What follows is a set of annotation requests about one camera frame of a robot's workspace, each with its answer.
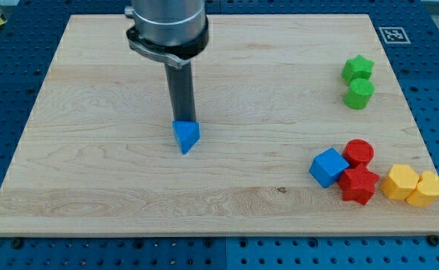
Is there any blue triangle block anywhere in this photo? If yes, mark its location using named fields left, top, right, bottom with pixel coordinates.
left=172, top=121, right=200, bottom=155

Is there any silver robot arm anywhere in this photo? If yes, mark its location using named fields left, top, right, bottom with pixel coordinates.
left=125, top=0, right=209, bottom=70

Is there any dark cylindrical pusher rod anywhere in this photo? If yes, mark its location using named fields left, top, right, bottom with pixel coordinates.
left=165, top=61, right=197, bottom=122

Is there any blue cube block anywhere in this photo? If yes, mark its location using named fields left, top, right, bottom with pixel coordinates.
left=309, top=148, right=350, bottom=188

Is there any red cylinder block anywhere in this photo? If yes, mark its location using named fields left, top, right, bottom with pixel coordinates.
left=342, top=139, right=374, bottom=167

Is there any red star block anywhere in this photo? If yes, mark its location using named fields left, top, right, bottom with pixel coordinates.
left=338, top=163, right=380, bottom=206

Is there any green cylinder block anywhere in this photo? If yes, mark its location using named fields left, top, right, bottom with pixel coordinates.
left=344, top=78, right=375, bottom=110

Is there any green star block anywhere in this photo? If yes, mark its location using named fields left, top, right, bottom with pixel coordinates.
left=341, top=54, right=375, bottom=85

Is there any yellow hexagon block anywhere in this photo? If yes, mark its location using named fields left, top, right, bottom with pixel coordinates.
left=380, top=164, right=419, bottom=200

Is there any white fiducial marker tag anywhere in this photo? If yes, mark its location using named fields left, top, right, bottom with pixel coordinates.
left=379, top=26, right=410, bottom=44

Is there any yellow heart block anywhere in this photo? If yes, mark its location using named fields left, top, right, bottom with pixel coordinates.
left=406, top=170, right=439, bottom=207

